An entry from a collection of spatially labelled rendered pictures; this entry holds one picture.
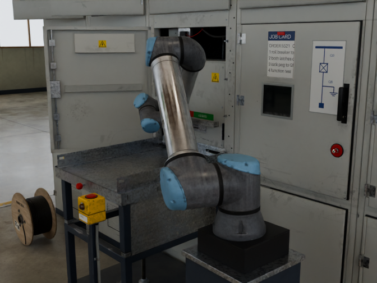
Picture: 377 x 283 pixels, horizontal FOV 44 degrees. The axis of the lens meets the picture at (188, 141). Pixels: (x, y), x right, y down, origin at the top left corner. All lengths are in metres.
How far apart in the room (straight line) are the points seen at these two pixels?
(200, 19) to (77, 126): 0.99
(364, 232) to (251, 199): 0.65
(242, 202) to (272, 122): 0.72
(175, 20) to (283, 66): 0.80
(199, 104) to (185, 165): 1.12
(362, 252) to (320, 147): 0.47
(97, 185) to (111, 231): 1.35
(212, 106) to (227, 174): 1.05
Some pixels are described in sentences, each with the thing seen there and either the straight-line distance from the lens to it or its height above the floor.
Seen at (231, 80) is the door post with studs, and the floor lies 1.30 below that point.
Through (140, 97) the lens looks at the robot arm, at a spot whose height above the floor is 1.21.
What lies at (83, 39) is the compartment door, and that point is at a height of 1.51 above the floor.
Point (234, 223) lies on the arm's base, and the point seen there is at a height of 0.90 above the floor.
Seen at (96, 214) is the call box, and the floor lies 0.84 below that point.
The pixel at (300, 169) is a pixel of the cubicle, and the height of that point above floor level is 0.93.
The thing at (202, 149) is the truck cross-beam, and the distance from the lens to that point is 2.65.
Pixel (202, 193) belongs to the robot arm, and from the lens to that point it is 1.54.
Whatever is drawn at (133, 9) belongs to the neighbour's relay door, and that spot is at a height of 1.68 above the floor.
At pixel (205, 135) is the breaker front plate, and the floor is 0.98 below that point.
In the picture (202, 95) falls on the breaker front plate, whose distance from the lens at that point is 2.61.
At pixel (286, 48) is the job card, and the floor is 1.47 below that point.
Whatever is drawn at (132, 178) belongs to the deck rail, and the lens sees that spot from 2.12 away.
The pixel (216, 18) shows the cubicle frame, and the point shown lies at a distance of 2.47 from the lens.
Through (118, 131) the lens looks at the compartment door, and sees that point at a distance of 2.93.
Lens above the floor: 1.51
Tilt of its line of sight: 13 degrees down
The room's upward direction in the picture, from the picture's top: straight up
